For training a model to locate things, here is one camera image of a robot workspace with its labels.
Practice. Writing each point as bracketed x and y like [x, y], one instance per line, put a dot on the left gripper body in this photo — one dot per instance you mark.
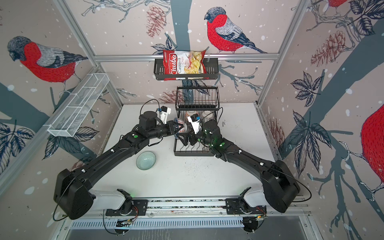
[164, 130]

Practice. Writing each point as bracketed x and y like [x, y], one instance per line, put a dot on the pink striped bowl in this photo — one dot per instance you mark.
[207, 115]

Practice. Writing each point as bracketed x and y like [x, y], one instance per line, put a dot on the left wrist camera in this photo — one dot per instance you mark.
[164, 113]

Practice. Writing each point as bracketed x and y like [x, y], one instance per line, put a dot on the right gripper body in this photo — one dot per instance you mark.
[201, 138]

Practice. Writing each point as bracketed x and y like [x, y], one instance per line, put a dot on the aluminium mounting rail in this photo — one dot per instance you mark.
[186, 205]

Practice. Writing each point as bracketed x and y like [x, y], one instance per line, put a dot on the orange floral bowl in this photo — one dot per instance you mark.
[190, 113]

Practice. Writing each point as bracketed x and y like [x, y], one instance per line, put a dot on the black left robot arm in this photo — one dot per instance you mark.
[73, 188]

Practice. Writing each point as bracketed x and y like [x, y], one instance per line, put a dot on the teal dashed bowl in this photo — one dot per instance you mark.
[146, 160]

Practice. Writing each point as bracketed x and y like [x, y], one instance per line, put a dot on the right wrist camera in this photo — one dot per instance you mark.
[195, 122]

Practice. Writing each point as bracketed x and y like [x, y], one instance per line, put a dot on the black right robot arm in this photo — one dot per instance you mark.
[280, 188]

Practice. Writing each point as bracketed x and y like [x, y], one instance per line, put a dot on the black wall basket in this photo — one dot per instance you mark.
[208, 70]

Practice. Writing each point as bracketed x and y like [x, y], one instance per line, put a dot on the black wire dish rack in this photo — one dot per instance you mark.
[199, 99]

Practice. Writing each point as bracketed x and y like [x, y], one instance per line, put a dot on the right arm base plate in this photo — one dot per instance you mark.
[240, 207]

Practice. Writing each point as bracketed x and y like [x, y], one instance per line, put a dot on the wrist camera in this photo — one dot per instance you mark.
[164, 113]
[195, 122]

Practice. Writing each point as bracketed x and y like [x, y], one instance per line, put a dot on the blue geometric bowl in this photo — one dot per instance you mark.
[175, 124]

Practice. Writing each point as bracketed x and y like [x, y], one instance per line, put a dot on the white mesh wall shelf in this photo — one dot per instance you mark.
[81, 102]

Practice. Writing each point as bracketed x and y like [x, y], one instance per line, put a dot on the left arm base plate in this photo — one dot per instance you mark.
[133, 208]

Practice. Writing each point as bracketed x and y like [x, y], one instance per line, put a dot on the red cassava chips bag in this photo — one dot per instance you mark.
[184, 63]

